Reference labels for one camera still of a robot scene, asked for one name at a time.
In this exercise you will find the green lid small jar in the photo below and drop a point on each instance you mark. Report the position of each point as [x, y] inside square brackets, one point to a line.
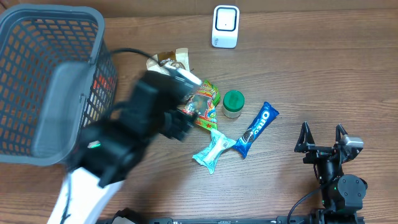
[233, 103]

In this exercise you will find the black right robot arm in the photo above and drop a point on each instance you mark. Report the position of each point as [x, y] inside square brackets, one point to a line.
[342, 194]

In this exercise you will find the blue Oreo cookie pack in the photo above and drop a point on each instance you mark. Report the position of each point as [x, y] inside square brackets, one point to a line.
[265, 116]

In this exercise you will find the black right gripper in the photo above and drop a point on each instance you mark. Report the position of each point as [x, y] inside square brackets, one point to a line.
[316, 152]

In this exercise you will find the green colourful candy bag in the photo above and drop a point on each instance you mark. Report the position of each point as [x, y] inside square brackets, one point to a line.
[203, 103]

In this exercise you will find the white barcode scanner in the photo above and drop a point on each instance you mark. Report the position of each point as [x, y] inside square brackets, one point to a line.
[225, 27]

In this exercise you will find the grey plastic shopping basket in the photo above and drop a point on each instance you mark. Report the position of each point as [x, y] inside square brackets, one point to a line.
[57, 76]

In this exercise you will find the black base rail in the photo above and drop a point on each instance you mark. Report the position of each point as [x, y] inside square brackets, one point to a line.
[129, 216]

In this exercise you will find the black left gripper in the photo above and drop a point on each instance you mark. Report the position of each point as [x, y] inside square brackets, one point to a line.
[181, 126]

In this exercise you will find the light blue snack packet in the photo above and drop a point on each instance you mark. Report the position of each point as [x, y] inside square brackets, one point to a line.
[209, 156]

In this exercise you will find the beige brown snack pouch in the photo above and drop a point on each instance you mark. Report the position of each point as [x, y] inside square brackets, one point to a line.
[177, 58]

